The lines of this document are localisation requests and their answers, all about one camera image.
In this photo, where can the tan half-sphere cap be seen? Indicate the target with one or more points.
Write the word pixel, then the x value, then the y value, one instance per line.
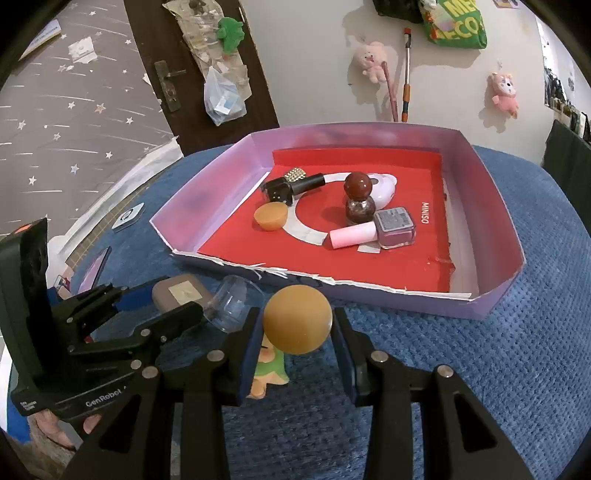
pixel 270 216

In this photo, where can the black bag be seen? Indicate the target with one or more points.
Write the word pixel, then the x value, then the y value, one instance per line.
pixel 397 9

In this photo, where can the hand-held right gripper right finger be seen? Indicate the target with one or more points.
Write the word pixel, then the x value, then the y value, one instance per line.
pixel 344 355

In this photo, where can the green plush toy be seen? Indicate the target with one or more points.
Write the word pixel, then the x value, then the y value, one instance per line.
pixel 230 34

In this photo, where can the clear plastic dome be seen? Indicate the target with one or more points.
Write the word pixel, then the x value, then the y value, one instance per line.
pixel 233 304

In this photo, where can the person's left hand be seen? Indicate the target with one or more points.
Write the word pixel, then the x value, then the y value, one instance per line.
pixel 51 429

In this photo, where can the pink pig plush toy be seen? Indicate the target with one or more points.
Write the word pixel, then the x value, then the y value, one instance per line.
pixel 369 60

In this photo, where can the purple nail polish bottle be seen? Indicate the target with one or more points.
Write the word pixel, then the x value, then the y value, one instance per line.
pixel 392 226

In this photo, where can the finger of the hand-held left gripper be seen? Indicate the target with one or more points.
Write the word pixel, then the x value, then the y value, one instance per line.
pixel 175 318
pixel 136 297

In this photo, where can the white stick with orange grip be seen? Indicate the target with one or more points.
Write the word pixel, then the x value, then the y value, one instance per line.
pixel 406 74

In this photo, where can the brown square compact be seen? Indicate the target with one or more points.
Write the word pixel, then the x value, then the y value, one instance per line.
pixel 180 290

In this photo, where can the table with black cloth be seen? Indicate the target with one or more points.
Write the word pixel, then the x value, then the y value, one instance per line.
pixel 568 157

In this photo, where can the row of small bottles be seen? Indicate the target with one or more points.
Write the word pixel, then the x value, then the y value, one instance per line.
pixel 570 110

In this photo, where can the clear hanging packets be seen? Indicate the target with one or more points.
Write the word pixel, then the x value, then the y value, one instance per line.
pixel 198 32

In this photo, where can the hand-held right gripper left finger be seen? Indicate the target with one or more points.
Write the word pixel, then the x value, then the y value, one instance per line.
pixel 249 350

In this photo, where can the hanging clear plastic bag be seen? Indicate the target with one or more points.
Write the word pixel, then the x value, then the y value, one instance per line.
pixel 224 101

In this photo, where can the pink bear plush toy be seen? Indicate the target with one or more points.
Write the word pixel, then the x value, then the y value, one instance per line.
pixel 504 94

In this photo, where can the green printed bag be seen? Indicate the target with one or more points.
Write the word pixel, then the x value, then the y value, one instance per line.
pixel 457 25

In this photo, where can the dark brown door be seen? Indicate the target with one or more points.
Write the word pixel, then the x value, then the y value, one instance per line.
pixel 258 92

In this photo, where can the pink stick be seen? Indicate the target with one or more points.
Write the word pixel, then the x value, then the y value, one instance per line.
pixel 391 99

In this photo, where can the black bottle with cube cap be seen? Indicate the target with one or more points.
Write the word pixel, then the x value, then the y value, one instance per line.
pixel 304 183

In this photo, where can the pink oval case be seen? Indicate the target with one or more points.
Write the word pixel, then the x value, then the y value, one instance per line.
pixel 385 189

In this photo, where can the purple cardboard tray red inside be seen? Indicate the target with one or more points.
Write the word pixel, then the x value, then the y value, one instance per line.
pixel 415 258

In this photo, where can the bottle with brown round cap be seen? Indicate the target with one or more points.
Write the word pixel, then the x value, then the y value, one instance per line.
pixel 358 184

